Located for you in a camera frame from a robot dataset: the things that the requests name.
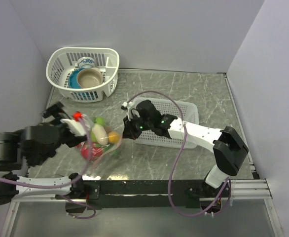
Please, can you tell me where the red fake dragon fruit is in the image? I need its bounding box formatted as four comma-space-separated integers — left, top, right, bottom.
80, 143, 104, 161

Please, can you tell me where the clear zip top bag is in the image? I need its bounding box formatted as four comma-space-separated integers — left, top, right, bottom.
75, 114, 122, 168

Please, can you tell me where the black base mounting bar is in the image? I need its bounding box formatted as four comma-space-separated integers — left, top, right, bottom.
58, 179, 236, 214

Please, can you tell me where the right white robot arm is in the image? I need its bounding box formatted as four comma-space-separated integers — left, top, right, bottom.
121, 100, 249, 197

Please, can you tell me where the blue plate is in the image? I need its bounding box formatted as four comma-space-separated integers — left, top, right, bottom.
68, 69, 81, 89

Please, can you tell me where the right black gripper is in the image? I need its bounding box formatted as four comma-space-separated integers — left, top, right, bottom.
121, 113, 153, 141

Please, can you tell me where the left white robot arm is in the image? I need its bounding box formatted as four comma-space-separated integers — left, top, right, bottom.
0, 102, 90, 205

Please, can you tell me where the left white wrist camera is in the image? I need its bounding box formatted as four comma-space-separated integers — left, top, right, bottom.
60, 112, 91, 137

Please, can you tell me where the white perforated tray basket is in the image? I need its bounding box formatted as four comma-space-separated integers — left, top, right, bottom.
133, 97, 199, 149

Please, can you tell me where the green fake apple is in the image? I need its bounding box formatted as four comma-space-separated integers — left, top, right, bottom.
90, 117, 105, 142

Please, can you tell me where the white slotted dish basket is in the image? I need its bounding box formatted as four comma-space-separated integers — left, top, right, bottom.
46, 47, 120, 103

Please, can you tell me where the beige bowl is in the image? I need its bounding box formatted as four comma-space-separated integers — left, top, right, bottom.
76, 68, 103, 88

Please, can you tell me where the blue white porcelain bowl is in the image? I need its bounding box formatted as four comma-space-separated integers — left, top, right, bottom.
76, 56, 96, 69

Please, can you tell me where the white fake radish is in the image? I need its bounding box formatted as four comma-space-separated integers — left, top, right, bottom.
91, 124, 108, 146

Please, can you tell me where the orange fake fruit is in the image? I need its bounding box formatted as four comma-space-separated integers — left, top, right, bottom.
108, 131, 120, 144

